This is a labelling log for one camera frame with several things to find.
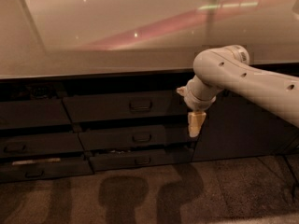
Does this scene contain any grey drawer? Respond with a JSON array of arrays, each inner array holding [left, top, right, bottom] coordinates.
[[63, 91, 187, 122], [0, 159, 93, 183], [90, 147, 193, 172], [0, 99, 70, 130], [78, 124, 195, 150], [0, 133, 83, 158]]

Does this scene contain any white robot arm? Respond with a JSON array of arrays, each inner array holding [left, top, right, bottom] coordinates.
[[177, 45, 299, 137]]

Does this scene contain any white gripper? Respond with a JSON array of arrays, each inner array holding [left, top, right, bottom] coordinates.
[[176, 76, 221, 138]]

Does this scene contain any grey cabinet door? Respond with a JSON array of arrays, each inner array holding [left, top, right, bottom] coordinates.
[[192, 91, 299, 161]]

